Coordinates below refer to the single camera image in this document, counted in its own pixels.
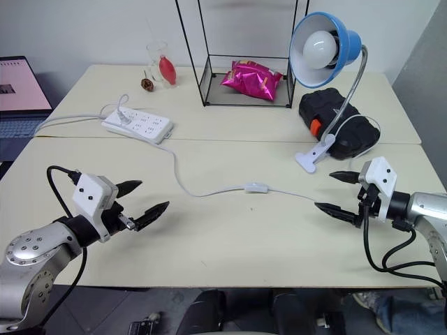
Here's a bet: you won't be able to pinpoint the white power strip cable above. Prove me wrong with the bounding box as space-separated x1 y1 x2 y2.
32 112 106 137

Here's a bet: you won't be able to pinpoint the white light bulb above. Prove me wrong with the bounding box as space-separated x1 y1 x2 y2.
302 30 341 70

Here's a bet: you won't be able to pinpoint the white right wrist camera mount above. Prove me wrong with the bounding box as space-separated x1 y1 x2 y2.
358 156 398 223

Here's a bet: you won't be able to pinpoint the red bulb-shaped object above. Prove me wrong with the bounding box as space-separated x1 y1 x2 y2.
158 53 179 87

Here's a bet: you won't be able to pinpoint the black wire frame rack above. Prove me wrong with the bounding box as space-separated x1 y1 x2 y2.
174 0 310 110

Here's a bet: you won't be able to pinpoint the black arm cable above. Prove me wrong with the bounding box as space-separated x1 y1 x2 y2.
362 208 446 288
45 165 89 317

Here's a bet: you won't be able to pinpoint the blue clip desk lamp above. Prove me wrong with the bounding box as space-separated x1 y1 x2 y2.
288 10 370 174

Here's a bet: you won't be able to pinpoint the dark rounded shape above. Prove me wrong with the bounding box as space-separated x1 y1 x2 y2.
271 288 347 335
180 288 228 335

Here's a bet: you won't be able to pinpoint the open laptop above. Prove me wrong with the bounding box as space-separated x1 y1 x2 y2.
0 56 54 165

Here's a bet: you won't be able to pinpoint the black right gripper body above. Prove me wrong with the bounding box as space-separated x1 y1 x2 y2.
356 182 381 228

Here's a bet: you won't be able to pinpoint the white cable with switch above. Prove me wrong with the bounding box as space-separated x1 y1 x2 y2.
152 114 383 204

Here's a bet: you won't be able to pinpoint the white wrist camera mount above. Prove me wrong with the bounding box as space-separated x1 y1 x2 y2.
358 156 398 223
71 172 119 244

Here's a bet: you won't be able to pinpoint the clear glass cup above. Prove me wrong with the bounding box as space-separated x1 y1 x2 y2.
145 40 170 83

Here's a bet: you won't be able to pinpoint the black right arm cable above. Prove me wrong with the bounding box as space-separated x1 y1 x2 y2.
362 208 446 288

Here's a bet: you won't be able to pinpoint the pink snack bag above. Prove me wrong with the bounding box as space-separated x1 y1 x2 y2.
219 59 284 103

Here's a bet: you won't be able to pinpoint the white plug with cable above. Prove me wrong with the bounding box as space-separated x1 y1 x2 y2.
100 93 131 126

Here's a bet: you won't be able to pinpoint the white inline cord switch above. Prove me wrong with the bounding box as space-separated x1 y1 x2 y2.
244 181 270 194

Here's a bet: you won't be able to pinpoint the white power strip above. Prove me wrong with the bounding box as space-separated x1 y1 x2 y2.
101 106 175 145

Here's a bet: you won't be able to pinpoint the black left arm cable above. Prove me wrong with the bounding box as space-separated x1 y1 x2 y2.
45 165 89 317

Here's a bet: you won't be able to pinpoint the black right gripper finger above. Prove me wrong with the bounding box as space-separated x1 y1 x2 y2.
328 170 360 185
314 201 363 230

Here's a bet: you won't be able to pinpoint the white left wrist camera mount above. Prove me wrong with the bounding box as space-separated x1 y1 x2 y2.
71 172 119 244

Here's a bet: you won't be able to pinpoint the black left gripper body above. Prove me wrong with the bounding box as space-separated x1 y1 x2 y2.
101 201 138 236

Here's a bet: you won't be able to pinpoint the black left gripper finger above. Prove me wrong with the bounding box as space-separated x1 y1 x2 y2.
115 179 143 201
133 200 171 232

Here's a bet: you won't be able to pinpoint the person's shoe and jeans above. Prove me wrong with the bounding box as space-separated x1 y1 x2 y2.
351 290 447 333

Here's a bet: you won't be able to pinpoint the small black device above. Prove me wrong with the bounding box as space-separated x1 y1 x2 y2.
128 313 162 335

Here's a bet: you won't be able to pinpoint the black tool case orange latch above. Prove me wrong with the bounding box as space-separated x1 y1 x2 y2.
298 87 382 161

